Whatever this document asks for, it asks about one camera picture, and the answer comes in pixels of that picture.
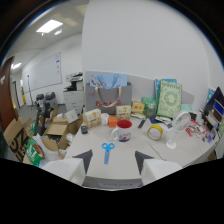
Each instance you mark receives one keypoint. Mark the white desk fan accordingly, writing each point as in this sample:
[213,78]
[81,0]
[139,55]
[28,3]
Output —
[177,128]

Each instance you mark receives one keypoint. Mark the white mug red rim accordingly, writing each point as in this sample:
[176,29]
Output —
[123,130]

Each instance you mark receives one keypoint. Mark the yellow small box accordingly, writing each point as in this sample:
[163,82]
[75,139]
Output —
[138,106]

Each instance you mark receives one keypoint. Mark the clear glass jar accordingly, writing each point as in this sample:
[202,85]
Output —
[151,110]

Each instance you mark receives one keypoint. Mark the yellow tape roll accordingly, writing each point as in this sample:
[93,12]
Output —
[155,132]

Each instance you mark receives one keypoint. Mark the printed cardboard box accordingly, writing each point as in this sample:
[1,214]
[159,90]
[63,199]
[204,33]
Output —
[17,138]

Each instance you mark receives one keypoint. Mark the white printer copier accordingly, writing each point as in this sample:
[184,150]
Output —
[74,91]

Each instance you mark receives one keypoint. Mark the whiteboard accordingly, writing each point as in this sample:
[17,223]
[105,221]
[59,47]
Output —
[42,73]

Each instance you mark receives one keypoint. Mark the cream printed box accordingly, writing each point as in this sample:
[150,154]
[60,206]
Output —
[123,112]
[92,118]

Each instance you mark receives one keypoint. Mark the white stick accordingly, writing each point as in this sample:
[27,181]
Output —
[154,149]

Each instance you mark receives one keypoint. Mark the green white bag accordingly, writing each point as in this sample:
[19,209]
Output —
[34,151]

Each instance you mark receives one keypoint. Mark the brown door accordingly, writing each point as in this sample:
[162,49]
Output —
[7,93]

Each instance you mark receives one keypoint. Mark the green patterned box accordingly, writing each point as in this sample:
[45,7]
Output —
[169,99]

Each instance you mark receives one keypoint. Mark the blue scissors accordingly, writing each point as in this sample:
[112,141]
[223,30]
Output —
[107,151]

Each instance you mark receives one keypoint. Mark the black remote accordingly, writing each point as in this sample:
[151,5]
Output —
[141,123]

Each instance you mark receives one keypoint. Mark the black calculator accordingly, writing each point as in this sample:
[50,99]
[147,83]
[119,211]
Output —
[84,129]

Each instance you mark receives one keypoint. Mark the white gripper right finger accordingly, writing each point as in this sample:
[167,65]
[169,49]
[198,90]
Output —
[158,168]

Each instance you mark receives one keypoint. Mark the open cardboard box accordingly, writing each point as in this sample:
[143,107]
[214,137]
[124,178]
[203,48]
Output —
[61,128]

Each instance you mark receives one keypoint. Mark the black office chair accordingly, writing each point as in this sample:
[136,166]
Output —
[50,101]

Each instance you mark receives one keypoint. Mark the ceiling light panel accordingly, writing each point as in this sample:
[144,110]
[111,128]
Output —
[49,26]

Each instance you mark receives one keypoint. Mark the orange cube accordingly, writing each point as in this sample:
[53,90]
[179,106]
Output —
[112,121]

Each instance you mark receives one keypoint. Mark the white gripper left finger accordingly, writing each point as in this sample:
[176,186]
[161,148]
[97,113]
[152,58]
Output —
[68,168]

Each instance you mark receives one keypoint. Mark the grey paper bag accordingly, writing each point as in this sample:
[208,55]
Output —
[108,98]

